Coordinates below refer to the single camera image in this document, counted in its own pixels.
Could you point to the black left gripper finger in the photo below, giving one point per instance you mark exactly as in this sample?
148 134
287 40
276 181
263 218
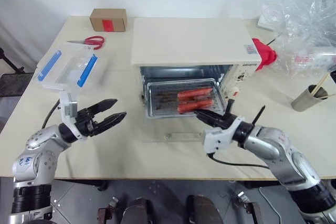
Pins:
113 121
103 106

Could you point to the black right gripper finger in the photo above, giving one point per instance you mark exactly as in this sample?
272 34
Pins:
212 122
210 115

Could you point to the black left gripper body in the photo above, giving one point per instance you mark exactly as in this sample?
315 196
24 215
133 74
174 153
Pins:
88 124

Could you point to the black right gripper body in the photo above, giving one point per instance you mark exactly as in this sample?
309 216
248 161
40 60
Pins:
229 120

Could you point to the metal baking tray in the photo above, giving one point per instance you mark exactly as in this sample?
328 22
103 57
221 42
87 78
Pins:
162 95

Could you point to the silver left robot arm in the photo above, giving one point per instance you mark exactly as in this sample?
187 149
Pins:
39 155

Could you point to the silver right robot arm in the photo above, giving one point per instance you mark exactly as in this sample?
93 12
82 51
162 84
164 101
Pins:
275 145

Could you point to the red sausage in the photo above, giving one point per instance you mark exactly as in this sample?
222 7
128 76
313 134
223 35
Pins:
194 106
194 93

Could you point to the glass toaster oven door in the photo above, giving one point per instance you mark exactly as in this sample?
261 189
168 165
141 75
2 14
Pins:
181 136

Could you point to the red oven mitt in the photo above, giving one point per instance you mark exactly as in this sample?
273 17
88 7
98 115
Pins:
265 52

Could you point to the cream toaster oven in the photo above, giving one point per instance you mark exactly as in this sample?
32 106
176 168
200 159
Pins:
189 40

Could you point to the thin black rod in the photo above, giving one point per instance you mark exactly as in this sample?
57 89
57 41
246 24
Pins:
259 115

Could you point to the clear container with blue clasps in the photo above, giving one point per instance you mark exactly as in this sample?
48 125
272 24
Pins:
65 69

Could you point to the metal cup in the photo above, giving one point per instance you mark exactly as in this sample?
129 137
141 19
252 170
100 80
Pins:
304 100

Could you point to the black mesh panel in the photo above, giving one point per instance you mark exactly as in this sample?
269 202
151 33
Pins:
13 85

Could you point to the cardboard box with red tape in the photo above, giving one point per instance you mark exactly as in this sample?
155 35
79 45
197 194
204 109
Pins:
107 19

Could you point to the dark rounded shape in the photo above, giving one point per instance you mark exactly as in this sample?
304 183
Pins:
203 211
137 212

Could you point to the thin black pen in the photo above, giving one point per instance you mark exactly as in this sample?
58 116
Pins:
273 39

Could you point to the wooden chopstick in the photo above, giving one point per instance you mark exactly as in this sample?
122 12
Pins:
321 81
319 87

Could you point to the black tripod stand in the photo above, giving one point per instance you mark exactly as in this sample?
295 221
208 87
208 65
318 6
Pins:
10 62

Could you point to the white flat box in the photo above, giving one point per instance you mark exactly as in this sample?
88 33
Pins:
263 23

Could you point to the black object at edge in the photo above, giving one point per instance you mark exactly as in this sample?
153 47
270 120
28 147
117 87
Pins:
333 73

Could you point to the clear crumpled plastic bag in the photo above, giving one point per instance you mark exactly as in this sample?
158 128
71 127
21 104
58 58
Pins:
302 24

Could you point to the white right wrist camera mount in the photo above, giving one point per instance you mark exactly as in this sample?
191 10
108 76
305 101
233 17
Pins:
218 137

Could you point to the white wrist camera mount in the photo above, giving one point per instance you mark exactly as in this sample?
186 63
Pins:
218 137
67 103

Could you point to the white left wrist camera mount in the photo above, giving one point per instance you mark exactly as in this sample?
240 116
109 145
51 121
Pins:
67 103

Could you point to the black table frame bar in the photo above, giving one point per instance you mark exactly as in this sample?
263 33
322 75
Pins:
157 183

